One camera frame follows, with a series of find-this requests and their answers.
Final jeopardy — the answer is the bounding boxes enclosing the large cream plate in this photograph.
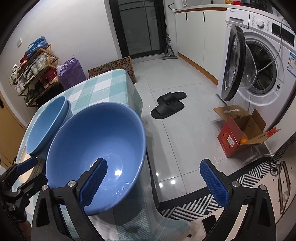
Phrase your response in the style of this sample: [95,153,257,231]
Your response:
[18,149,46,184]

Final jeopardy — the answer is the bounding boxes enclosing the medium blue bowl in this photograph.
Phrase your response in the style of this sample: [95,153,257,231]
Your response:
[26,96,73,160]

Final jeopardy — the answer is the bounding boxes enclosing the large blue bowl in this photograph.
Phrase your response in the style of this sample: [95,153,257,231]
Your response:
[46,102,146,216]

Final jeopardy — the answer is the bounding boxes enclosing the white kitchen cabinets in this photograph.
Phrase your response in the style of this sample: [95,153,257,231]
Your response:
[175,6,227,84]

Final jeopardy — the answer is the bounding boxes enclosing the wooden door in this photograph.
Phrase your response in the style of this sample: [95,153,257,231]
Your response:
[0,94,26,170]

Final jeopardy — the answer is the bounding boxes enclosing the red cardboard box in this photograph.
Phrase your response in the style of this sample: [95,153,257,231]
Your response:
[213,105,279,158]

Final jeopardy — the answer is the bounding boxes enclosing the teal checked tablecloth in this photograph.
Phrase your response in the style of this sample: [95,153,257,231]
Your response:
[19,69,190,240]

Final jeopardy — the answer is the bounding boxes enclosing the wooden shoe rack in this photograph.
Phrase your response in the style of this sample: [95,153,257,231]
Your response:
[9,44,60,107]

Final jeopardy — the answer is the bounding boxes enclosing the black slipper near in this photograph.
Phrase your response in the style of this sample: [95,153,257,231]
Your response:
[151,101,185,120]

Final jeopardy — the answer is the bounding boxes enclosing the black slipper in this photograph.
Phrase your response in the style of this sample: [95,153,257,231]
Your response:
[151,101,185,120]
[157,91,187,104]

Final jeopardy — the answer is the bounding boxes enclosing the black slipper far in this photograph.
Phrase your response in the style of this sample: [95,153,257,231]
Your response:
[157,91,187,104]

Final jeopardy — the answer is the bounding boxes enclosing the purple plastic bag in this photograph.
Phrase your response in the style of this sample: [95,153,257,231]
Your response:
[57,56,86,90]

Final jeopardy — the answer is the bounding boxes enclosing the patterned cardboard box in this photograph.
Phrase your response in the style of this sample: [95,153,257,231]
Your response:
[88,56,137,84]

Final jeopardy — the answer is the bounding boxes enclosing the white washing machine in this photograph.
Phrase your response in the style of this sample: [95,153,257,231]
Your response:
[217,8,295,154]

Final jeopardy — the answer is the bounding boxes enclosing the vacuum mop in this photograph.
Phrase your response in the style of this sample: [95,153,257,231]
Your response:
[162,34,178,60]

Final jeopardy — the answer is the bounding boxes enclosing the black glass door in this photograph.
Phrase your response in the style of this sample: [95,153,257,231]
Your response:
[109,0,167,59]

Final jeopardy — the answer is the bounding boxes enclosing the white electric kettle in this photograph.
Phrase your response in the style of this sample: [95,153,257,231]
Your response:
[174,0,188,10]

